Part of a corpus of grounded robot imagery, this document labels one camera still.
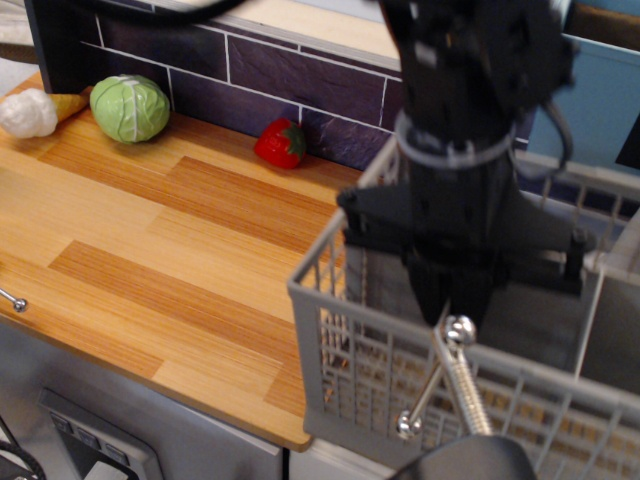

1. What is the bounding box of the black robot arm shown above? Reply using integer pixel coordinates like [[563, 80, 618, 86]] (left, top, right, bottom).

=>
[[337, 1, 596, 324]]

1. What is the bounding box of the grey oven control panel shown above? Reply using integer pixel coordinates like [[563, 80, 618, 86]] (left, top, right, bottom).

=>
[[38, 388, 163, 479]]

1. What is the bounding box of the light blue box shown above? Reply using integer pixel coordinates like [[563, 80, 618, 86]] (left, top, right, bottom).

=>
[[554, 36, 639, 176]]

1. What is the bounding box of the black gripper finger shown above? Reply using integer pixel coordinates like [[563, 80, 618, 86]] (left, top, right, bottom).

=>
[[449, 274, 509, 328], [406, 257, 448, 326]]

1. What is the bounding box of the white sink unit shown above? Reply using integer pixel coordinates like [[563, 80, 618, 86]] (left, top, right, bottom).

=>
[[288, 439, 396, 480]]

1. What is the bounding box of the white toy ice cream cone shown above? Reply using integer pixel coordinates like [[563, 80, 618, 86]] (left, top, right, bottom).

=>
[[1, 88, 89, 139]]

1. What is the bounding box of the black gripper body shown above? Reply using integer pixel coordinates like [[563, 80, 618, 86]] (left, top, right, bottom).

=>
[[338, 150, 595, 295]]

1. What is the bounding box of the grey plastic drying rack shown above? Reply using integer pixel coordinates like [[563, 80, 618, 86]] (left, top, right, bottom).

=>
[[288, 164, 639, 479]]

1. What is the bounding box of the black clamp base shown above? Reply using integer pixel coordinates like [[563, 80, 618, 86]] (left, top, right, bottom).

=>
[[392, 435, 537, 479]]

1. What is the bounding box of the green toy cabbage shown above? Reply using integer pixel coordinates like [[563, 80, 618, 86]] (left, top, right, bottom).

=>
[[90, 75, 170, 144]]

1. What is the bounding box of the small metal knob rod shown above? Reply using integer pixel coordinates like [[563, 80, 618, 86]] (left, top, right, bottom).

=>
[[0, 289, 29, 313]]

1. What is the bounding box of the red toy strawberry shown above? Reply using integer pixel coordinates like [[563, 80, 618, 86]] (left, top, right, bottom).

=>
[[254, 118, 307, 169]]

